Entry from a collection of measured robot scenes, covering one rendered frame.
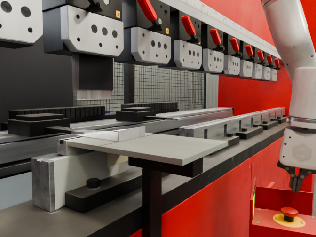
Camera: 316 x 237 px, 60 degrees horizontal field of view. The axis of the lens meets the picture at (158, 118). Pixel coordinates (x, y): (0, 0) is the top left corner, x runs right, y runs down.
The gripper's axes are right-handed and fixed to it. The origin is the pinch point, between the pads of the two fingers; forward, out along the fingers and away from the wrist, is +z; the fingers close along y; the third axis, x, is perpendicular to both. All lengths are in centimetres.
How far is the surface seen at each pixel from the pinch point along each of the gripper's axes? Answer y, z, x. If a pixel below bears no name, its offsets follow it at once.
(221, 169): -20.8, 0.8, 4.2
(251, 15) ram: -21, -63, 69
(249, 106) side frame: -22, -10, 186
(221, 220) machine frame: -19.1, 18.1, 5.2
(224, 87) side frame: -48, -26, 192
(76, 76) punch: -48, -24, -34
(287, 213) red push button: -2.4, 4.1, -11.6
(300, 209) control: 2.9, 8.7, 4.4
